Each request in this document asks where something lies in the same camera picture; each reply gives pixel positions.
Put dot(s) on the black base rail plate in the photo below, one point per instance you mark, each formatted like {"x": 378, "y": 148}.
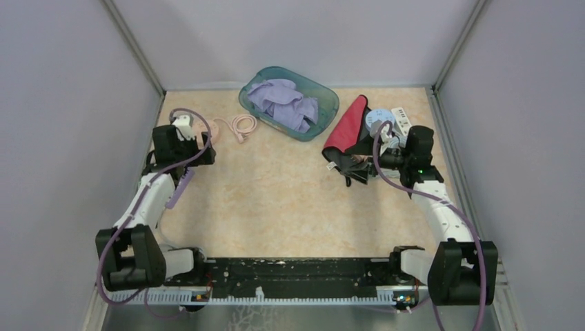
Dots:
{"x": 313, "y": 278}

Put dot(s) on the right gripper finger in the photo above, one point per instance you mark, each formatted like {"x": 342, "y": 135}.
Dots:
{"x": 360, "y": 176}
{"x": 349, "y": 163}

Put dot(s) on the pink round power socket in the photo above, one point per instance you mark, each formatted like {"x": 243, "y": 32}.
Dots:
{"x": 211, "y": 128}

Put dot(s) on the purple cloth in basin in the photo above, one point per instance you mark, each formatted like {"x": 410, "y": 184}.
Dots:
{"x": 282, "y": 102}

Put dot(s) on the purple power strip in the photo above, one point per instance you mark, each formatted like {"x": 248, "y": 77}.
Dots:
{"x": 180, "y": 188}

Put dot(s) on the blue round power socket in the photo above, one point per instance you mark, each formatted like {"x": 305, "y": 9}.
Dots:
{"x": 376, "y": 117}

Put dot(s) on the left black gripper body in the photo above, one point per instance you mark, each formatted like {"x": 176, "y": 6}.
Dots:
{"x": 190, "y": 147}

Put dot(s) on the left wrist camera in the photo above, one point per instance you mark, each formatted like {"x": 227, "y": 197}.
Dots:
{"x": 183, "y": 125}

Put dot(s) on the white power strip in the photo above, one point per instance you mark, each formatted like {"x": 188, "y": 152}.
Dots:
{"x": 402, "y": 123}

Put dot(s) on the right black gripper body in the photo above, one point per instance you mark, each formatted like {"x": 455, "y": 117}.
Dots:
{"x": 392, "y": 158}

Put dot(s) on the red and grey cloth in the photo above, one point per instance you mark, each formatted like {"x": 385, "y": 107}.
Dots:
{"x": 350, "y": 137}

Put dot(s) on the teal plastic basin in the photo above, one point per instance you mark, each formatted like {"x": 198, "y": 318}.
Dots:
{"x": 328, "y": 101}

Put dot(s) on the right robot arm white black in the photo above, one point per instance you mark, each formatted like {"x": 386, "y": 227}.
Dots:
{"x": 463, "y": 269}

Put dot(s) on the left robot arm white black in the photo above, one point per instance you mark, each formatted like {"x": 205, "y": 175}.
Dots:
{"x": 130, "y": 257}

